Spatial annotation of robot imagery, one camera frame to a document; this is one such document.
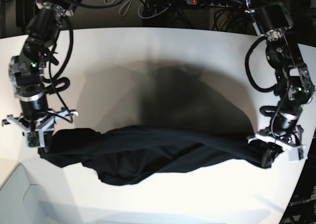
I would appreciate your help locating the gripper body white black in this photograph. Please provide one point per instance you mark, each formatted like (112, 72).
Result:
(40, 120)
(285, 142)

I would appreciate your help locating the black graphic t-shirt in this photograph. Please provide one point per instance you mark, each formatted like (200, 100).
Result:
(129, 155)

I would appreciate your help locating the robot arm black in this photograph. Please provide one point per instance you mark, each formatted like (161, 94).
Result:
(26, 73)
(293, 85)

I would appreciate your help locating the white bin corner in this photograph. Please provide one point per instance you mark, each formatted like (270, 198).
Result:
(19, 203)

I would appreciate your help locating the black equipment box left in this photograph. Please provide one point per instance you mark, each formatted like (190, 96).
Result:
(25, 11)

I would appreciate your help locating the black power strip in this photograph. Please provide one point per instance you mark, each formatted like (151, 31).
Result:
(215, 3)

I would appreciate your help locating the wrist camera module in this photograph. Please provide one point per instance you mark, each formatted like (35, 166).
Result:
(298, 153)
(35, 139)

